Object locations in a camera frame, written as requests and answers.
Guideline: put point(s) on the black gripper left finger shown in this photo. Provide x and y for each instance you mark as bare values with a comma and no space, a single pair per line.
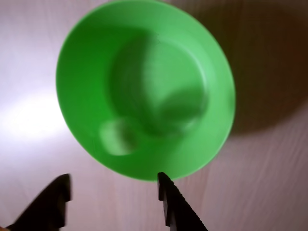
48,209

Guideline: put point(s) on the green plastic bowl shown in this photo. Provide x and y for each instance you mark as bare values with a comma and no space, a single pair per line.
91,84

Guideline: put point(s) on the green pompom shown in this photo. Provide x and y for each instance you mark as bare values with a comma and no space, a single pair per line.
115,139

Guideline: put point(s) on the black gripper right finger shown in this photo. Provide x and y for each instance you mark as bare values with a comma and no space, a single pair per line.
178,211

